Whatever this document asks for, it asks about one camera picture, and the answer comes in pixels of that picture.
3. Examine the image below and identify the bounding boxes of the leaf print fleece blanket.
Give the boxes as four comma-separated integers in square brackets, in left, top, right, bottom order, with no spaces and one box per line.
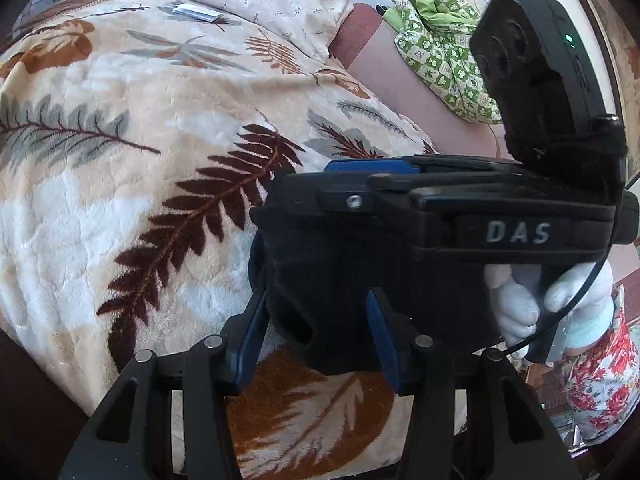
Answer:
[0,0,469,479]

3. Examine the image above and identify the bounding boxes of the pink bed sheet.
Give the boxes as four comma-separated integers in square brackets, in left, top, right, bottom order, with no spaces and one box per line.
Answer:
[327,2,507,162]

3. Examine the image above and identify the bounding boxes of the small white flat packet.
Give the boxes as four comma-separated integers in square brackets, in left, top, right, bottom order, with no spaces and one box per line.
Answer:
[172,2,224,24]

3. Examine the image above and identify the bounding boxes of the green patterned cloth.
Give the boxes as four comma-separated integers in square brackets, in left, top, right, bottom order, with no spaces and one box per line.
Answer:
[378,0,504,125]

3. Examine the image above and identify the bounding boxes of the black pants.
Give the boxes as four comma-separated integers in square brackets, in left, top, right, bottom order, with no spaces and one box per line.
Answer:
[248,172,507,377]

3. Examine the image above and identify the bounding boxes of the person's right forearm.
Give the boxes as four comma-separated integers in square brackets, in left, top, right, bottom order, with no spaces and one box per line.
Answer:
[559,284,640,447]

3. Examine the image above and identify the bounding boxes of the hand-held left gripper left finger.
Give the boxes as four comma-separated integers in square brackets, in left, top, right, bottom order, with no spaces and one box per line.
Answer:
[57,287,271,480]

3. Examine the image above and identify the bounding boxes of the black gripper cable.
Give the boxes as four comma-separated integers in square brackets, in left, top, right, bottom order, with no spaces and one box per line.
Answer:
[500,245,614,359]

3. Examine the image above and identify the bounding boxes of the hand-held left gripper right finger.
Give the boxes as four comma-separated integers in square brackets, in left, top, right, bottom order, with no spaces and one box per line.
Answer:
[366,287,582,480]

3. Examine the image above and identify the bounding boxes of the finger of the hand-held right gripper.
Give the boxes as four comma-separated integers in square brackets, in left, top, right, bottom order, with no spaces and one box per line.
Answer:
[323,156,523,182]
[318,173,427,214]

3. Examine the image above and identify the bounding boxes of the person's right hand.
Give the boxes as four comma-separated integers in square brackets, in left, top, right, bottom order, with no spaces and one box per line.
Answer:
[483,259,615,362]

